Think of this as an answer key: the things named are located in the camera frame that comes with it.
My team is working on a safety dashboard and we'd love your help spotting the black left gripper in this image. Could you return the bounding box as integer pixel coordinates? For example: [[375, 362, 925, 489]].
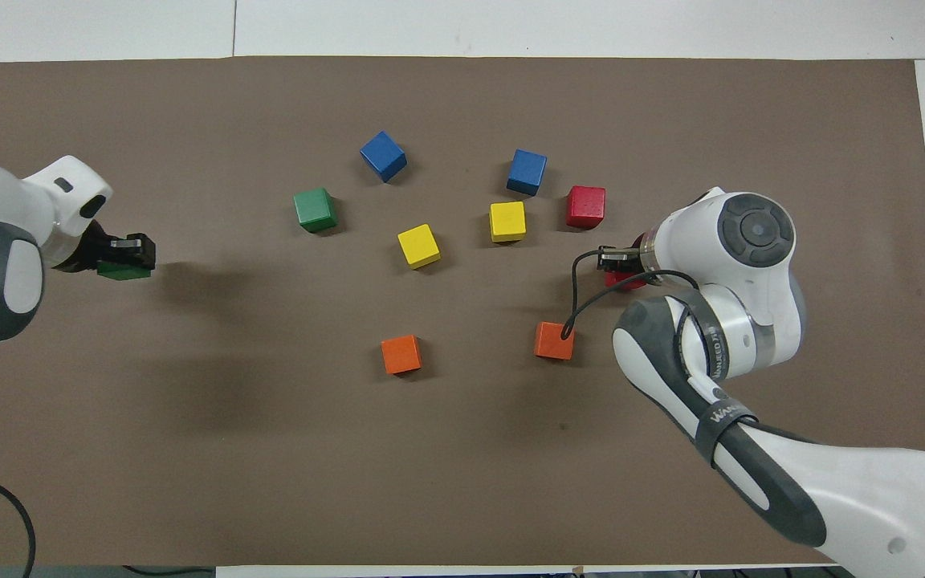
[[51, 218, 157, 275]]

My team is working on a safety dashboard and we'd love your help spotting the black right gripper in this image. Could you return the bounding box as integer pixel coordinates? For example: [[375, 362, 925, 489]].
[[597, 246, 643, 271]]

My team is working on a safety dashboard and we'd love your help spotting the green wooden cube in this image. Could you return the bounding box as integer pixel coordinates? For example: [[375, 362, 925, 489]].
[[293, 187, 339, 234], [97, 258, 152, 281]]

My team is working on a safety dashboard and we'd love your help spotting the orange wooden cube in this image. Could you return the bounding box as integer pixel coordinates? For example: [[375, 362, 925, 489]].
[[534, 321, 576, 361], [381, 334, 422, 376]]

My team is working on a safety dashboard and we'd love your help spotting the yellow wooden cube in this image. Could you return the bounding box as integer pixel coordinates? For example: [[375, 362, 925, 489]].
[[397, 224, 442, 270], [489, 201, 528, 243]]

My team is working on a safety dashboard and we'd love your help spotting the blue wooden cube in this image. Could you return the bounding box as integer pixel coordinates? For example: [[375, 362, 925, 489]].
[[360, 131, 408, 183], [507, 149, 548, 197]]

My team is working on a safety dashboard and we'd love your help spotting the brown table mat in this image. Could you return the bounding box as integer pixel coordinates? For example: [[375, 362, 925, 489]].
[[0, 56, 925, 568]]

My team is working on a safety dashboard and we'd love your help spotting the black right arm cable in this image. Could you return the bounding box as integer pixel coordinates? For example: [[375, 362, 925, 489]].
[[560, 247, 704, 342]]

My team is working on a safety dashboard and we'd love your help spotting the thin black cable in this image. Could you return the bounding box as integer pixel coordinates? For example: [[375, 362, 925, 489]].
[[121, 564, 216, 577]]

